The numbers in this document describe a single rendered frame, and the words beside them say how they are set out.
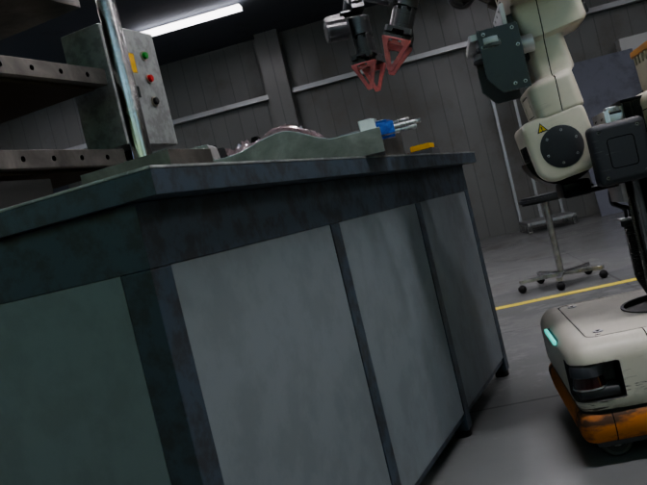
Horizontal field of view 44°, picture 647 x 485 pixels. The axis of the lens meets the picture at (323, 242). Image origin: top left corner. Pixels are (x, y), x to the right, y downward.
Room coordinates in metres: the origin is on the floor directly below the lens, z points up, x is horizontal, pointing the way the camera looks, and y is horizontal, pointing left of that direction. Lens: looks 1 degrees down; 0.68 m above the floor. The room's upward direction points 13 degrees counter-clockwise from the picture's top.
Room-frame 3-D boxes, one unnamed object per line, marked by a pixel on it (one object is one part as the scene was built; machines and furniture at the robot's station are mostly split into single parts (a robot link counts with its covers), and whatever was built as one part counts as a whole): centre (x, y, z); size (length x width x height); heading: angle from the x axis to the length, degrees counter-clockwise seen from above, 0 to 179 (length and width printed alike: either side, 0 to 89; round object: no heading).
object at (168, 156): (1.53, 0.29, 0.83); 0.20 x 0.15 x 0.07; 67
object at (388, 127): (1.84, -0.21, 0.85); 0.13 x 0.05 x 0.05; 84
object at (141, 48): (2.75, 0.55, 0.73); 0.30 x 0.22 x 1.47; 157
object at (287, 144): (1.91, 0.06, 0.85); 0.50 x 0.26 x 0.11; 84
